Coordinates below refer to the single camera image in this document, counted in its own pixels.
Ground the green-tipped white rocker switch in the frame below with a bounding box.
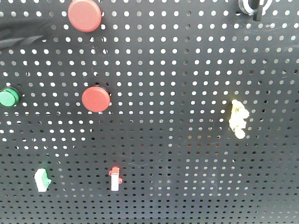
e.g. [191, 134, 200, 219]
[34, 168, 52, 192]

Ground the black rotary selector switch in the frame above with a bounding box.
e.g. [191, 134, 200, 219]
[238, 0, 272, 21]

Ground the red mushroom button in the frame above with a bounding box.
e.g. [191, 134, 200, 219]
[68, 0, 102, 33]
[82, 86, 111, 112]

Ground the yellow toggle handle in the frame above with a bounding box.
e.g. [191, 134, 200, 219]
[229, 99, 249, 139]

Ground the black perforated pegboard panel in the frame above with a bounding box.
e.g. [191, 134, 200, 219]
[0, 0, 299, 224]

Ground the green round push button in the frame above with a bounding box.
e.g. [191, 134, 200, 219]
[0, 87, 20, 107]

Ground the red-tipped white rocker switch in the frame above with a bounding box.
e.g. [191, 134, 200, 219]
[109, 166, 122, 191]

